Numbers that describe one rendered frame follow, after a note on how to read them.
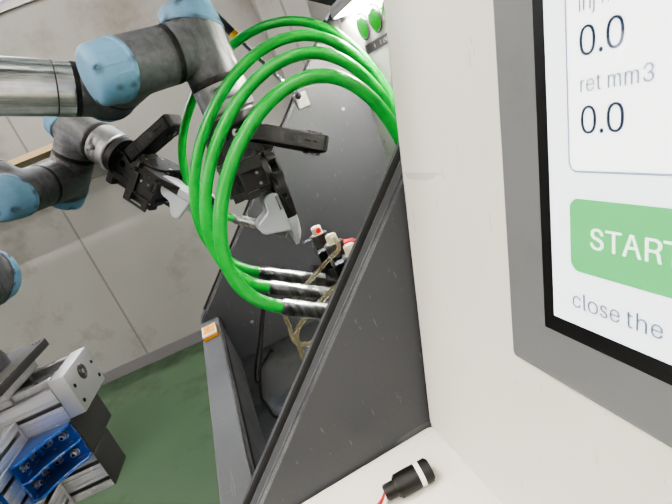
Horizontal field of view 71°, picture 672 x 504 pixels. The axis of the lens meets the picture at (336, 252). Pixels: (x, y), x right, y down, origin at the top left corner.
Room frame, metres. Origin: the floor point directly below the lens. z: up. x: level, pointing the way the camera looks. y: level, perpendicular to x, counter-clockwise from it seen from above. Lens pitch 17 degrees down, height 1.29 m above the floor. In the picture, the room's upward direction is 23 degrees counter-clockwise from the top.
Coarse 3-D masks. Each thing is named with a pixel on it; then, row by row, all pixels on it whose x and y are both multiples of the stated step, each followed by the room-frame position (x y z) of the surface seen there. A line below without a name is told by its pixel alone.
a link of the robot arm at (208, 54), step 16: (176, 0) 0.67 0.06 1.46; (192, 0) 0.67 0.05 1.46; (208, 0) 0.69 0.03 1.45; (160, 16) 0.69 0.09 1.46; (176, 16) 0.67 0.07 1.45; (192, 16) 0.67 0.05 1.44; (208, 16) 0.68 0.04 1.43; (176, 32) 0.66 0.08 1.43; (192, 32) 0.66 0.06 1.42; (208, 32) 0.67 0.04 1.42; (224, 32) 0.70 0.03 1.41; (192, 48) 0.66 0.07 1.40; (208, 48) 0.67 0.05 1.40; (224, 48) 0.68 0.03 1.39; (192, 64) 0.66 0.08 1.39; (208, 64) 0.67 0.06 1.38; (224, 64) 0.68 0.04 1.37; (192, 80) 0.68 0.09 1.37; (208, 80) 0.67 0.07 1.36
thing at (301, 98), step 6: (222, 18) 1.03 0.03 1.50; (228, 24) 1.03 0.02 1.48; (228, 30) 1.03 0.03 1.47; (234, 30) 1.03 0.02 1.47; (234, 36) 1.03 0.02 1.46; (246, 48) 1.04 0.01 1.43; (258, 60) 1.04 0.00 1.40; (294, 96) 1.04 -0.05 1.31; (300, 96) 1.04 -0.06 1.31; (306, 96) 1.05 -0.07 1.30; (300, 102) 1.04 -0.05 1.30; (306, 102) 1.05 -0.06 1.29; (300, 108) 1.04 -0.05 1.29
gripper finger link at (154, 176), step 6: (144, 168) 0.82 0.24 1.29; (150, 168) 0.83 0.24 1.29; (150, 174) 0.81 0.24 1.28; (156, 174) 0.81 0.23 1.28; (162, 174) 0.82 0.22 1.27; (150, 180) 0.81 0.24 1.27; (156, 180) 0.81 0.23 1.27; (162, 180) 0.80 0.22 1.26; (168, 180) 0.81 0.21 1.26; (168, 186) 0.80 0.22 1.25; (174, 186) 0.80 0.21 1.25; (174, 192) 0.80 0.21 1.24
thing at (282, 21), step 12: (264, 24) 0.78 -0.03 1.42; (276, 24) 0.78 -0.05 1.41; (288, 24) 0.78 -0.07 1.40; (300, 24) 0.77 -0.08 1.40; (312, 24) 0.77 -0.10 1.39; (324, 24) 0.76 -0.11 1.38; (240, 36) 0.79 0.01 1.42; (252, 36) 0.79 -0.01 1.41; (336, 36) 0.76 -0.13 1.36; (348, 36) 0.76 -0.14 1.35; (360, 48) 0.76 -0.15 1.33; (372, 60) 0.76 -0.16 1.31; (192, 96) 0.81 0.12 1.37; (192, 108) 0.81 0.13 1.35; (180, 132) 0.82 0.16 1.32; (180, 144) 0.82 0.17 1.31; (180, 156) 0.82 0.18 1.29; (180, 168) 0.82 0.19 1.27; (228, 216) 0.81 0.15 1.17
